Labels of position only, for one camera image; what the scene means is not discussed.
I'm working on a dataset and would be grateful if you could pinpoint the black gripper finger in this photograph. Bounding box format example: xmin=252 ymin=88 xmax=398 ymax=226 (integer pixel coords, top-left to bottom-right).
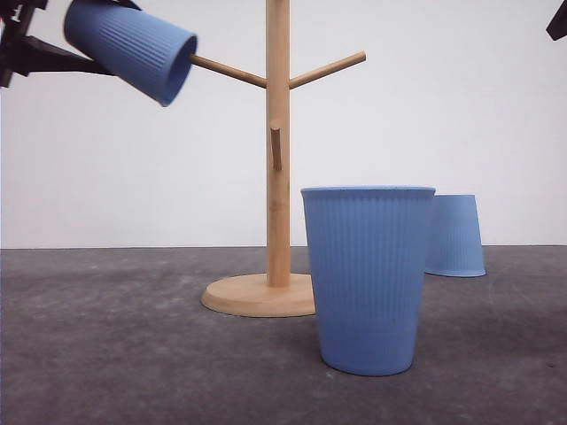
xmin=546 ymin=0 xmax=567 ymax=41

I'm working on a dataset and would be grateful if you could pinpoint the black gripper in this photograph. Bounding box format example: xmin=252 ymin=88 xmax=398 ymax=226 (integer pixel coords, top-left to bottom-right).
xmin=0 ymin=0 xmax=142 ymax=88

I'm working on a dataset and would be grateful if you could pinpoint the blue ribbed cup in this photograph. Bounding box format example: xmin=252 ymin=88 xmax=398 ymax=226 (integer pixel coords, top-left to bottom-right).
xmin=301 ymin=185 xmax=436 ymax=375
xmin=64 ymin=1 xmax=198 ymax=106
xmin=425 ymin=194 xmax=485 ymax=277

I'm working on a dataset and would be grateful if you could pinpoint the blue ribbed cup front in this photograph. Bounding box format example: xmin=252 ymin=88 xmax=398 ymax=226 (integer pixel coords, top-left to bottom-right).
xmin=301 ymin=185 xmax=436 ymax=375

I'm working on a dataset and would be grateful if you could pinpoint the wooden cup tree stand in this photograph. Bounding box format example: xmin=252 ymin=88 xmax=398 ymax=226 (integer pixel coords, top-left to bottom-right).
xmin=190 ymin=0 xmax=367 ymax=318

